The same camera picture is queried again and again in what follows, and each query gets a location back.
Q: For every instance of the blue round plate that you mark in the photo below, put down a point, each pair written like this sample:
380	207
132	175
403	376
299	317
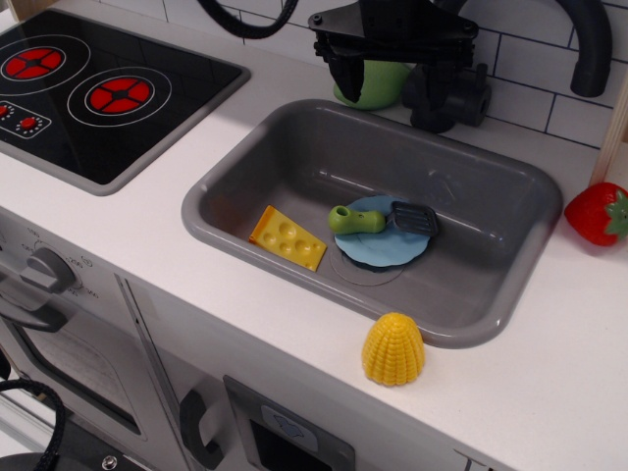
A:
391	247

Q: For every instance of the grey dishwasher control panel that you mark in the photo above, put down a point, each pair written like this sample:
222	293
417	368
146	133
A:
275	438

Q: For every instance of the yellow cheese wedge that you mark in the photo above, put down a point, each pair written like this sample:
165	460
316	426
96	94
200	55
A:
278	234

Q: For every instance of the red toy strawberry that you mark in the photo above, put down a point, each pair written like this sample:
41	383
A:
599	214

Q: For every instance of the yellow corn cob piece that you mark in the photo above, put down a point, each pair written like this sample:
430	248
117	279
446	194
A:
393	353

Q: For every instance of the grey oven knob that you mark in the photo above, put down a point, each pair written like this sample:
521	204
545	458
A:
46	270

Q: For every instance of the dark grey faucet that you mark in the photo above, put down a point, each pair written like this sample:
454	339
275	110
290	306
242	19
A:
449	93

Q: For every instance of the green handled grey spatula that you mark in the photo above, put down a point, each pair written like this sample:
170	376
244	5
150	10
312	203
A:
404	216

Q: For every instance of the wooden shelf post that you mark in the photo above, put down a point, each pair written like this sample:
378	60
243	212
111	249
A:
611	163

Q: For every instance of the green round toy object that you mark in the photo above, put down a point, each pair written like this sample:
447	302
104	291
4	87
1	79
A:
382	86

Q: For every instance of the black toy stove top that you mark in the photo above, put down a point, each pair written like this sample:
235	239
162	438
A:
94	105

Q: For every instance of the grey plastic sink basin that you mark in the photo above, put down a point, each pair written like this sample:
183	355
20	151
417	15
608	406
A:
495	215

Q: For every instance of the dark grey cabinet handle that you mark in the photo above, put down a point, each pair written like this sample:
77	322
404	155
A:
191	411

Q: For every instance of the grey oven door handle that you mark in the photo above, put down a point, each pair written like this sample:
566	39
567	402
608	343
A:
29	307

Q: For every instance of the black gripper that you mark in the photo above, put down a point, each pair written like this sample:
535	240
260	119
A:
418	32

